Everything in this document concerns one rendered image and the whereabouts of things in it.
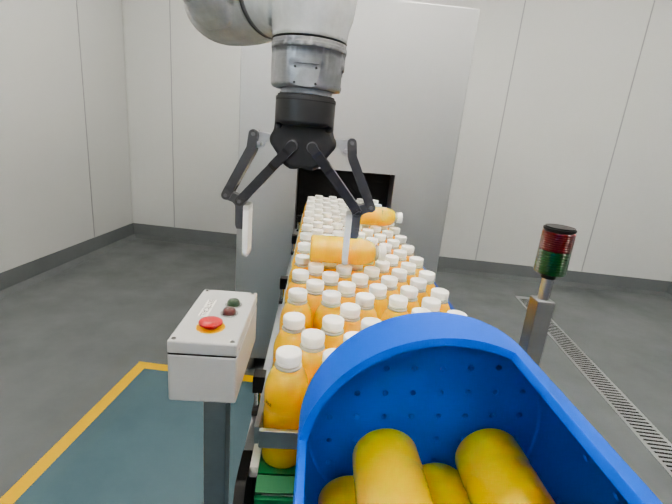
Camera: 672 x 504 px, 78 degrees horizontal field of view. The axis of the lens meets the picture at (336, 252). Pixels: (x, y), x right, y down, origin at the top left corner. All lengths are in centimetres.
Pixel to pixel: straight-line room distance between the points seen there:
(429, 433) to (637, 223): 499
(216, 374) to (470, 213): 426
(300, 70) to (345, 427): 41
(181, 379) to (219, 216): 433
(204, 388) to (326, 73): 47
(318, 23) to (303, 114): 10
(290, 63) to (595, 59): 465
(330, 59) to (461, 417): 43
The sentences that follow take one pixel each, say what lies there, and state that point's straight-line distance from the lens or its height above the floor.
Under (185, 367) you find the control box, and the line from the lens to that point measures 67.
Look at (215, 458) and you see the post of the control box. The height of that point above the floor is 82.
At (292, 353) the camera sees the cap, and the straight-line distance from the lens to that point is 64.
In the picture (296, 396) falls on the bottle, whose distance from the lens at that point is 65.
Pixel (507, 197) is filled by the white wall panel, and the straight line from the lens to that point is 482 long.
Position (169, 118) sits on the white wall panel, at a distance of 506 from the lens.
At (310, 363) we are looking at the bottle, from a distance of 69.
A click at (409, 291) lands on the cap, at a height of 109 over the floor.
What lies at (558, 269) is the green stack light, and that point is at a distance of 96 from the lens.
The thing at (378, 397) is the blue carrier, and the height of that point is 113.
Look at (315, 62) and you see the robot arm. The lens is 52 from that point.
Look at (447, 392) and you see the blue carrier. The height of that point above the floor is 114.
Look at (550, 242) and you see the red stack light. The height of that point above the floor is 123.
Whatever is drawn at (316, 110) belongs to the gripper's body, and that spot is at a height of 143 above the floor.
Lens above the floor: 141
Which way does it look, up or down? 16 degrees down
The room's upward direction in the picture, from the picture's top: 5 degrees clockwise
